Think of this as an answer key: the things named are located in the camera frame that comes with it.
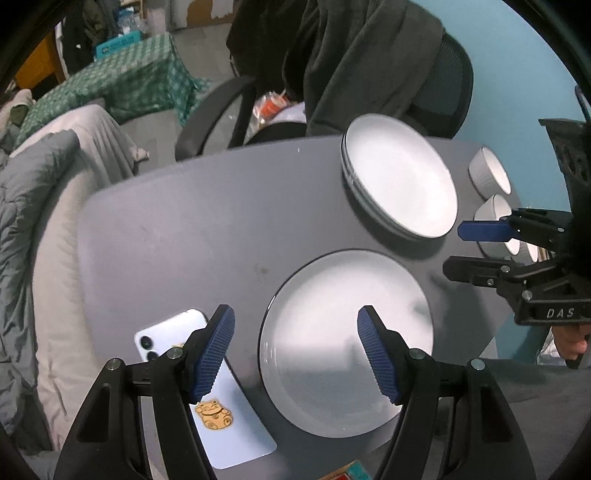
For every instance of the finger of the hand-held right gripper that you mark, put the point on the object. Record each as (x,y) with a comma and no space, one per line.
(475,270)
(482,230)

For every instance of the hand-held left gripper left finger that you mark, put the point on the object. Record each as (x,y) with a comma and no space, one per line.
(212,355)

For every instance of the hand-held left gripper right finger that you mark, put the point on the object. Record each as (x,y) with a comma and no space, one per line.
(376,355)

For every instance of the white ribbed bowl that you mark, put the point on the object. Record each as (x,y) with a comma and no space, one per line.
(533,253)
(480,173)
(491,210)

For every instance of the white plate with dark rim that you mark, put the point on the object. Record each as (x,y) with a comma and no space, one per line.
(350,177)
(369,214)
(323,323)

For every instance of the stack of white plates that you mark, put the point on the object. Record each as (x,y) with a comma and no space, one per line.
(397,175)

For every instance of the person's right hand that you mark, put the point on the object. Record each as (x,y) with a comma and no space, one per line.
(570,334)

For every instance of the white phone with cat sticker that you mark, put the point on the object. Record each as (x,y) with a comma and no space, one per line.
(240,434)

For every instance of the colourful box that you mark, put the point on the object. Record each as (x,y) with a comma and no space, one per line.
(355,473)

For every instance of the black office chair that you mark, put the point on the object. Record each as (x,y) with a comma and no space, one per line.
(443,92)

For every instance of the beige blanket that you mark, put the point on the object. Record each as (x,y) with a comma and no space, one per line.
(64,277)

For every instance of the dark grey towel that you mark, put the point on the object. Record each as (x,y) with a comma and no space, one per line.
(351,60)

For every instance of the white cloth on chair seat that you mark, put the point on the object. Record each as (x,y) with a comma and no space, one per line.
(286,124)

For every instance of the grey quilted duvet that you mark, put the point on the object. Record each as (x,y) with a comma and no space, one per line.
(27,207)

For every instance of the orange bag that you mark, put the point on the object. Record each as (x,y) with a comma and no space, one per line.
(270,107)

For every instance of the green checked cloth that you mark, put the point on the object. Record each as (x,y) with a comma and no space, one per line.
(129,78)

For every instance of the pile of beige clothes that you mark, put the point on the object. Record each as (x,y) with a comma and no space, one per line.
(18,104)

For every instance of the wooden wardrobe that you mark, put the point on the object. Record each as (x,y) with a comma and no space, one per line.
(41,64)

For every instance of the dark hanging coats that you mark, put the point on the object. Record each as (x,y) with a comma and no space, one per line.
(78,37)

